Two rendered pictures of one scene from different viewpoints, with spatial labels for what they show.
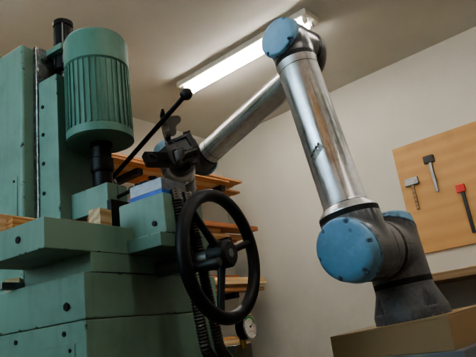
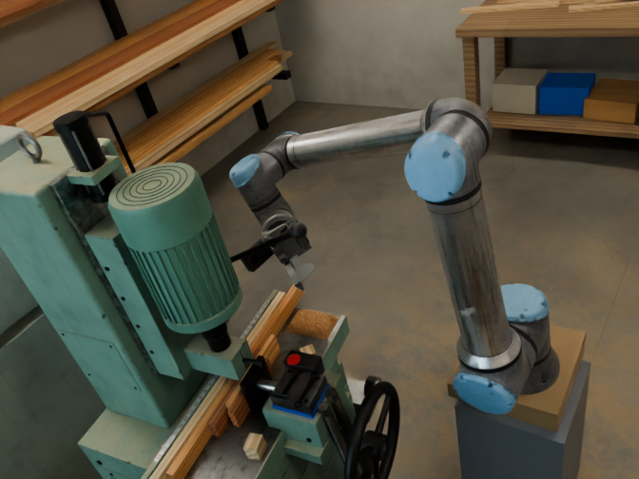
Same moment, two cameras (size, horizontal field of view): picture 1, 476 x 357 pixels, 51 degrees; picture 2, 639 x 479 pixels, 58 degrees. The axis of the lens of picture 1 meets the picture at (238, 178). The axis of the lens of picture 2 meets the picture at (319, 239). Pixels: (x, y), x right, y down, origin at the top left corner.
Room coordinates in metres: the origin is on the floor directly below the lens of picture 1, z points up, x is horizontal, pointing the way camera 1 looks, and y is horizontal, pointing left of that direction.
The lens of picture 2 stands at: (0.26, 0.03, 1.97)
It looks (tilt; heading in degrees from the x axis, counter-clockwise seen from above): 35 degrees down; 3
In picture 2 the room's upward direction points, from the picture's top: 14 degrees counter-clockwise
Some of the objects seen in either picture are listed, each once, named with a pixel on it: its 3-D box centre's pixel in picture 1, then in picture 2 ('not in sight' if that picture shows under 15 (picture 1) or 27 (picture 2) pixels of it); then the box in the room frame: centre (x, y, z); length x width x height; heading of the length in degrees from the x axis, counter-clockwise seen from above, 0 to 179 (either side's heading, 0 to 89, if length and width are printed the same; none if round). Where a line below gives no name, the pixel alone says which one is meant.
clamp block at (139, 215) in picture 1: (162, 222); (305, 404); (1.12, 0.19, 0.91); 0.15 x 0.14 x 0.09; 150
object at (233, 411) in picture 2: not in sight; (251, 391); (1.18, 0.31, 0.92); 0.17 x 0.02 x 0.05; 150
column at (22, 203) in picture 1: (31, 178); (108, 292); (1.37, 0.60, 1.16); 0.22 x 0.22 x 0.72; 60
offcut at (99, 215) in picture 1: (100, 219); (255, 446); (1.04, 0.31, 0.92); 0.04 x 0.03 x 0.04; 157
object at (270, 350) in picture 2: not in sight; (254, 374); (1.23, 0.30, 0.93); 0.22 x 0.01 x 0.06; 150
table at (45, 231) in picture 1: (137, 248); (278, 407); (1.17, 0.26, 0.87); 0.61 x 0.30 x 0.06; 150
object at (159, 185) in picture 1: (161, 192); (300, 381); (1.13, 0.18, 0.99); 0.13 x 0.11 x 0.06; 150
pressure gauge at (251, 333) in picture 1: (245, 331); (372, 389); (1.34, 0.04, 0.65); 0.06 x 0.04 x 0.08; 150
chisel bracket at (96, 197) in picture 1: (99, 206); (220, 355); (1.24, 0.37, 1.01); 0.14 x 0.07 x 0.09; 60
